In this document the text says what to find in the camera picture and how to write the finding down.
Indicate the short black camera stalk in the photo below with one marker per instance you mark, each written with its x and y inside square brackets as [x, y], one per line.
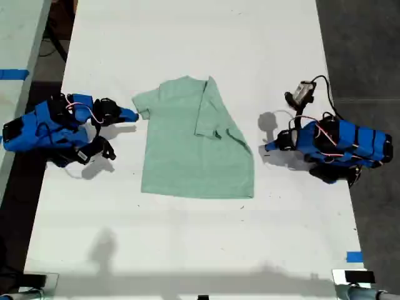
[300, 115]

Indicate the black camera box with label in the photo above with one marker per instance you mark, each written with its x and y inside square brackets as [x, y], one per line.
[93, 151]

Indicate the tiny black clip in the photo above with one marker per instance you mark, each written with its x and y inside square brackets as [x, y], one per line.
[203, 297]

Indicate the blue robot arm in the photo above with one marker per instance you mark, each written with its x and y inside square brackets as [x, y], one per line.
[359, 140]
[25, 134]

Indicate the short blue tape strip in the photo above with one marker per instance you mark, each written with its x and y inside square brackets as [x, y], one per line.
[354, 257]

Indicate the small black box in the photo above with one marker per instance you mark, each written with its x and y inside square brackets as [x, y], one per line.
[359, 276]
[34, 280]

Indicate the grey and black camera box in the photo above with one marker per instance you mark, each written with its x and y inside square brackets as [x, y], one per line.
[300, 93]

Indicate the pale green T-shirt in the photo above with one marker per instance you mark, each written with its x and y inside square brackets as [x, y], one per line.
[187, 156]

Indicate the grey metal tube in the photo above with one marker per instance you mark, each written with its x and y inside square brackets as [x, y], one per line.
[22, 295]
[362, 293]

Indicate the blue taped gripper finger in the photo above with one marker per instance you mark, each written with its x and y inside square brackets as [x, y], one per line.
[273, 143]
[272, 148]
[128, 112]
[128, 118]

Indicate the pale side table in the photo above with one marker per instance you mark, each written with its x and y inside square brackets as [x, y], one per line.
[18, 47]

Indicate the long blue tape strip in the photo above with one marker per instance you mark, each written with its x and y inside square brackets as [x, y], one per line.
[12, 74]

